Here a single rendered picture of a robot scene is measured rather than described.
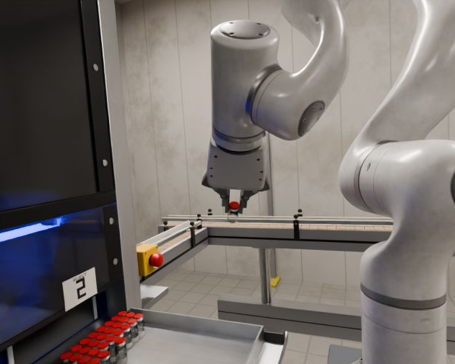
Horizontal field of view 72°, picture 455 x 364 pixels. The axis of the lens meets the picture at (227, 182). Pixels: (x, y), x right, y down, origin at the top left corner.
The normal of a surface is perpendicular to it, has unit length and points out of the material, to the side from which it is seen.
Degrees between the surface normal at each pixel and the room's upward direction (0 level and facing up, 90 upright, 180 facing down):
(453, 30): 76
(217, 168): 129
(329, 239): 90
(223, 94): 117
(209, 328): 90
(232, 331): 90
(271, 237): 90
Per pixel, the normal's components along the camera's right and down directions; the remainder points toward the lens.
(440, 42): -0.57, -0.18
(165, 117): -0.38, 0.11
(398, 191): -0.98, 0.06
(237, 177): -0.06, 0.76
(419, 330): -0.14, 0.10
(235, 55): -0.29, 0.68
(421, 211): -0.68, 0.25
